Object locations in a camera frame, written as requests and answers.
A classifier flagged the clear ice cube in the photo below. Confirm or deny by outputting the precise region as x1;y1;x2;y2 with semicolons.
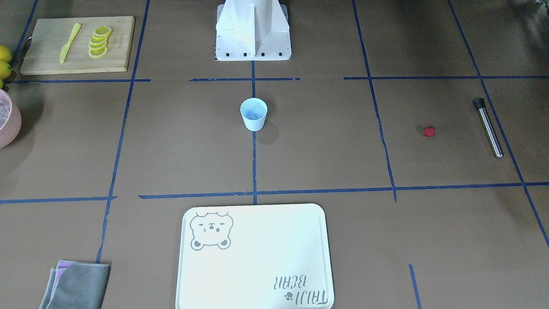
244;111;263;121

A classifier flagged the light blue plastic cup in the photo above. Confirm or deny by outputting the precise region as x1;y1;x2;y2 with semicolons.
240;98;268;132

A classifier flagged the clear ice cubes pile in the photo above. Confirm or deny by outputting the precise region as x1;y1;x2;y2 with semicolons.
0;100;10;128

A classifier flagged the white bear tray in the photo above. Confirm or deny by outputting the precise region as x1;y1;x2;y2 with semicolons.
175;203;335;309

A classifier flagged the red strawberry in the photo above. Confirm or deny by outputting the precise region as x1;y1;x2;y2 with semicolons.
423;127;436;138

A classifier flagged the lemon slices row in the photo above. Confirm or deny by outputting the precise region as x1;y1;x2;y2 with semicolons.
88;26;112;58

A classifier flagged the yellow plastic knife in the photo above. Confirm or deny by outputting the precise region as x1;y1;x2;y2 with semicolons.
59;23;82;64

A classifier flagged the grey folded cloth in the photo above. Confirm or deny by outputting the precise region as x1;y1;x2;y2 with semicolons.
39;260;111;309

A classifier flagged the wooden cutting board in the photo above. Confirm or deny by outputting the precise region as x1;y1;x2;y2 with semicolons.
20;16;135;76

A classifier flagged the pink bowl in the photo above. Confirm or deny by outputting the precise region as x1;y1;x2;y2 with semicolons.
0;90;21;148

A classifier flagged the lemon middle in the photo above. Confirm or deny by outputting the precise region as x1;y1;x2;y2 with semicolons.
0;59;12;80

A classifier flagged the lemon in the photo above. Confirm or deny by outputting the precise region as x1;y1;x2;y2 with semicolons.
0;45;13;63
0;59;12;80

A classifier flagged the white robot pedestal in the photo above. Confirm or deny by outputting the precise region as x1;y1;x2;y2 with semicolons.
214;0;292;61

